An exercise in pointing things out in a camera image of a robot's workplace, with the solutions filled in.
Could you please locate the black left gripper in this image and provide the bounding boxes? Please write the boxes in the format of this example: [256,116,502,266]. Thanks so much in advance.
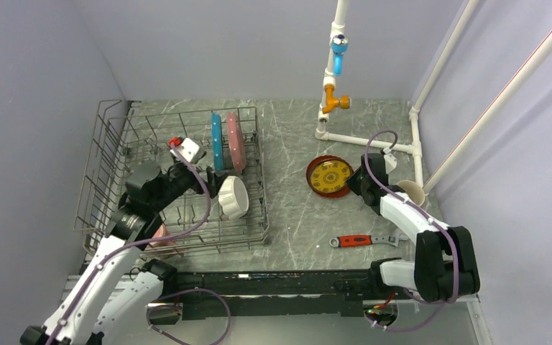
[152,162,231,211]

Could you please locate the red scalloped plate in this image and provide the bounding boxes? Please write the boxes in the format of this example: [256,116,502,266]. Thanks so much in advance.
[305,155,354,198]

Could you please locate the white scalloped bowl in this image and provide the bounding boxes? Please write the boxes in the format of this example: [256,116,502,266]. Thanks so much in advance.
[218,176,249,220]

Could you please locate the pink polka dot plate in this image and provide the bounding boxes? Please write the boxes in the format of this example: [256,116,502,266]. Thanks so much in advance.
[226,112,247,173]

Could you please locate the blue polka dot plate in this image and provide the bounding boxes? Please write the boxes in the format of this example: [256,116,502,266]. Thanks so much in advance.
[211,112,224,170]

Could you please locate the pink ghost pattern mug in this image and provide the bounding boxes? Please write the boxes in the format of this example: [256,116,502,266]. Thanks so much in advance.
[147,223,176,248]

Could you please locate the yellow and red plate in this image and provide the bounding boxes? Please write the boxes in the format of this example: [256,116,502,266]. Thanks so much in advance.
[310,160,351,193]

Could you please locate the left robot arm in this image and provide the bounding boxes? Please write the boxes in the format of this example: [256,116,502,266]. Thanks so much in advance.
[19,161,228,344]

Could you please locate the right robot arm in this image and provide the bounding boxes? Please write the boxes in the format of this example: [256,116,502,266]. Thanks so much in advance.
[346,152,481,303]

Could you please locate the beige ceramic mug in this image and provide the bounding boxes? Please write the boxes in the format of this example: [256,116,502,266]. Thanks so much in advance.
[396,180,426,206]

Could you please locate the orange pipe fitting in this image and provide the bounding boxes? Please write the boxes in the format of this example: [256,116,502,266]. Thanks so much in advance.
[321,84,351,114]

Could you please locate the blue pipe valve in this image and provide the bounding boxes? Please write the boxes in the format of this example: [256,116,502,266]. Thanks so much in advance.
[331,34,349,75]

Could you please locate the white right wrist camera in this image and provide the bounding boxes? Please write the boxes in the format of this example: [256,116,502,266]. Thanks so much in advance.
[382,147,397,175]

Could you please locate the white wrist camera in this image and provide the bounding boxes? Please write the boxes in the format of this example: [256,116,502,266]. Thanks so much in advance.
[382,147,397,175]
[167,137,206,165]

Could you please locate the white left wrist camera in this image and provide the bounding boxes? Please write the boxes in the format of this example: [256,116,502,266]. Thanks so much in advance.
[167,137,206,165]

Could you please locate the grey wire dish rack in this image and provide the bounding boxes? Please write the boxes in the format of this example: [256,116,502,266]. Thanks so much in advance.
[73,100,269,258]

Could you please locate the red handled adjustable wrench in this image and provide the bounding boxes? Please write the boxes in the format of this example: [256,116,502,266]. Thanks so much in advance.
[329,231,409,248]

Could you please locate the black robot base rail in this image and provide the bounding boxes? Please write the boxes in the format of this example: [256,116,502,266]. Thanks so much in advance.
[154,269,414,321]

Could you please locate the white pvc pipe frame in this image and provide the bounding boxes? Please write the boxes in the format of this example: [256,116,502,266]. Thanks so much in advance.
[321,1,552,191]

